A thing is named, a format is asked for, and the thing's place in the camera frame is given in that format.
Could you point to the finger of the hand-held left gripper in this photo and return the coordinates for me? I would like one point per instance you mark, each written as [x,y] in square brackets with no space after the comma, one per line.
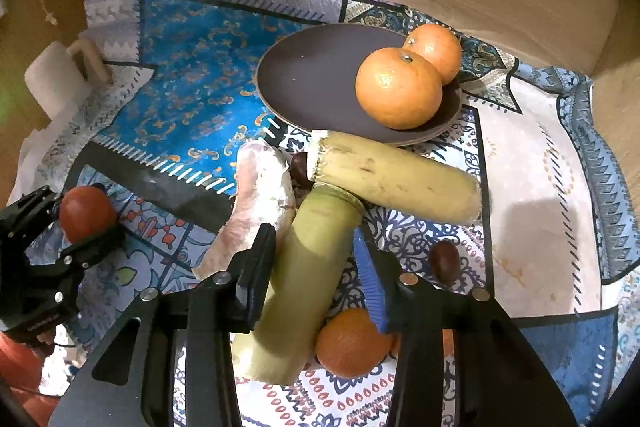
[92,249]
[30,214]

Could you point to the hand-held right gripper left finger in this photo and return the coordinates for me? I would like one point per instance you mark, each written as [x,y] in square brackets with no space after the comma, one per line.
[252,267]

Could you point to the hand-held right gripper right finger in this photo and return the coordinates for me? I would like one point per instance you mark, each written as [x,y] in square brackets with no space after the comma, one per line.
[372,287]

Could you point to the red tomato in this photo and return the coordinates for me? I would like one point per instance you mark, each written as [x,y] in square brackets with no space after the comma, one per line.
[86,213]

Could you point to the green sugarcane piece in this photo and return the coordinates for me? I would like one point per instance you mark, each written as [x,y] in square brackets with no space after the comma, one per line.
[305,267]

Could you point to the orange mandarin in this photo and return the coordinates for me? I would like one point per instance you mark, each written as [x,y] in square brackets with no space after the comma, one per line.
[441,49]
[350,347]
[398,89]

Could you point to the peeled pomelo segment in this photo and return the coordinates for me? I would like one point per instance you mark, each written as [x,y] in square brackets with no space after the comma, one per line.
[260,192]

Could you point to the yellow corn cob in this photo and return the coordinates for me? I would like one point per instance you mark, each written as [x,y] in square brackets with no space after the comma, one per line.
[400,179]

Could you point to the dark brown round plate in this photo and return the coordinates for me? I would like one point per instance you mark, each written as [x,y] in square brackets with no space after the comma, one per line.
[310,72]

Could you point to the blue patterned cloth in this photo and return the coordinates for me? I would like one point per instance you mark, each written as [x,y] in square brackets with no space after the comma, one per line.
[200,72]

